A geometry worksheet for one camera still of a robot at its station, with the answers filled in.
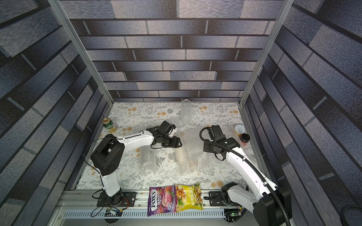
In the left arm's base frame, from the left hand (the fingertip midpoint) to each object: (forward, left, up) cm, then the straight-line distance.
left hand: (179, 144), depth 89 cm
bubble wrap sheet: (-9, -7, -3) cm, 12 cm away
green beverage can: (+13, +50, +4) cm, 51 cm away
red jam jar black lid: (+5, -44, 0) cm, 44 cm away
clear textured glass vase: (+21, -4, +3) cm, 22 cm away
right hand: (-4, -17, +7) cm, 19 cm away
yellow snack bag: (-30, -6, -1) cm, 30 cm away
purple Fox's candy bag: (-31, +8, -2) cm, 32 cm away
